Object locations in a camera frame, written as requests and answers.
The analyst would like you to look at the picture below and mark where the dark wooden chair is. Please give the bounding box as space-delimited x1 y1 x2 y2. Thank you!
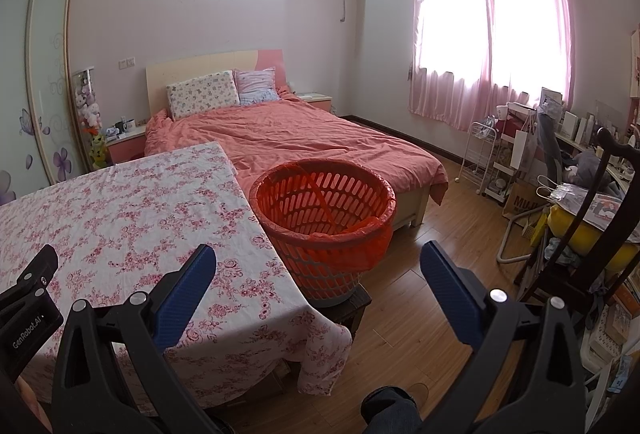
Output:
515 127 640 331

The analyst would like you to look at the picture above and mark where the stack of books and boxes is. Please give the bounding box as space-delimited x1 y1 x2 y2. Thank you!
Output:
581 291 640 412

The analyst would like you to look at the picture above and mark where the yellow plastic tub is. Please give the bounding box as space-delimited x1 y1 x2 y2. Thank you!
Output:
547 204 640 273

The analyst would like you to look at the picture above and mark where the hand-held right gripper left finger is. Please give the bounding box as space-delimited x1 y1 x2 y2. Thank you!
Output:
50 243 226 434

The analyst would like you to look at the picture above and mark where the person's left forearm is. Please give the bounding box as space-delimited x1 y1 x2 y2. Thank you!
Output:
14 375 53 421

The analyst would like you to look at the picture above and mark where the floral sliding door wardrobe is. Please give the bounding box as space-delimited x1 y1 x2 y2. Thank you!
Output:
0 0 77 206

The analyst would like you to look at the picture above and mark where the floral pillow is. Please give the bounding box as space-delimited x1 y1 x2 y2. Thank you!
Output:
166 70 241 119

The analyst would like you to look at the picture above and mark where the grey cloth bundle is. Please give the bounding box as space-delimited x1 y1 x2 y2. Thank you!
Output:
570 149 617 187

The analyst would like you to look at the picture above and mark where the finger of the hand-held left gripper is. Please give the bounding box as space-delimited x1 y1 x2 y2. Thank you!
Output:
0 244 59 310

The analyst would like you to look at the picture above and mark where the pink nightstand with mugs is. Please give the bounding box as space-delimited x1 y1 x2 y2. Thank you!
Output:
105 124 147 164

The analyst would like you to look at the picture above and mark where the white storage cart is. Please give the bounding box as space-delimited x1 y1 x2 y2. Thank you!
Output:
492 102 539 206

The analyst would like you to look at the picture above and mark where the white metal tube frame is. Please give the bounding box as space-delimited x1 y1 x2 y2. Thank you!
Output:
497 209 534 266

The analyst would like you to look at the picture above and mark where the person's leg in dark pants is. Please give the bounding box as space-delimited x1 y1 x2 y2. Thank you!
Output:
360 386 422 434

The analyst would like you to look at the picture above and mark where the yellow green plush toy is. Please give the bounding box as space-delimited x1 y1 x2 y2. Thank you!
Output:
89 134 108 168

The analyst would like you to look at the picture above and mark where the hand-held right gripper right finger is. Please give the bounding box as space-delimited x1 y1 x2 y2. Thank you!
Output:
419 241 591 434

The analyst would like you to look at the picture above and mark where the dark wooden stool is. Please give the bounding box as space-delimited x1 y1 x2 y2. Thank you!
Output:
320 283 372 336

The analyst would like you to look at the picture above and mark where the orange plastic basket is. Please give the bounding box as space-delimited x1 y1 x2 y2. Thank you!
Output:
248 159 398 308

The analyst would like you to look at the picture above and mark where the clear plastic bag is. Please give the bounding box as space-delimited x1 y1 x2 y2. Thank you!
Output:
547 181 597 211

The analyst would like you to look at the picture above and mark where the white paper bag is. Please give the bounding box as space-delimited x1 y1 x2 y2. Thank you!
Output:
510 129 539 175

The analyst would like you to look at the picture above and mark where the floral tablecloth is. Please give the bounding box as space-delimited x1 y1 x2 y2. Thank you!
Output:
0 141 354 417

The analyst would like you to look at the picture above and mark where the picture frame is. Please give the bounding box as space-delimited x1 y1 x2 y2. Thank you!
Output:
540 87 566 111

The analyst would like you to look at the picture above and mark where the coral duvet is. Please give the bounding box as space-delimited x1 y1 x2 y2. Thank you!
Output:
144 87 449 208

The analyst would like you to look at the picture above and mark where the plush toy display tube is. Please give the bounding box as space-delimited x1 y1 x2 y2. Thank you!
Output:
72 68 104 170

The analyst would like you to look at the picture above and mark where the striped pillow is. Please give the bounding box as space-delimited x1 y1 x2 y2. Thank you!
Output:
233 68 279 106

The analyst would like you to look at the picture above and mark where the brown shoe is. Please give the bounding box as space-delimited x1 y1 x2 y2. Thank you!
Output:
405 382 430 410

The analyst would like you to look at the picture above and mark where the white wire rack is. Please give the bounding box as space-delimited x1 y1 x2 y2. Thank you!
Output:
459 117 501 195

